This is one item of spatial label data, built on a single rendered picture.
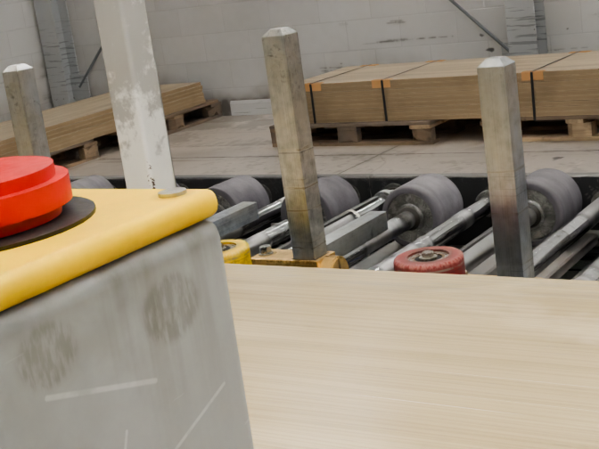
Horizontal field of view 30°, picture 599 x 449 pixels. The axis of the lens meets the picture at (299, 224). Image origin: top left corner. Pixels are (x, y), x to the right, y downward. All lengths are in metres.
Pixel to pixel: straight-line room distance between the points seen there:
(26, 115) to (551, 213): 0.84
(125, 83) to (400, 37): 6.87
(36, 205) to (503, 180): 1.17
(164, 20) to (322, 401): 8.61
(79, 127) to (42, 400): 7.81
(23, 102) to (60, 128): 6.05
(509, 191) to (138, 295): 1.16
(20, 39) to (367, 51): 3.22
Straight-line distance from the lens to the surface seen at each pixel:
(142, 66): 1.48
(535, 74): 6.48
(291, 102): 1.48
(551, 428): 0.85
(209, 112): 9.16
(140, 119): 1.47
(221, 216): 1.84
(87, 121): 8.06
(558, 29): 7.80
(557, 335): 1.03
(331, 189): 1.98
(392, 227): 1.80
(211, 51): 9.23
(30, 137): 1.81
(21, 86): 1.80
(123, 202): 0.23
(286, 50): 1.47
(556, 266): 1.75
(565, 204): 1.82
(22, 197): 0.21
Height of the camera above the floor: 1.27
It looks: 14 degrees down
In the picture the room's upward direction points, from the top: 8 degrees counter-clockwise
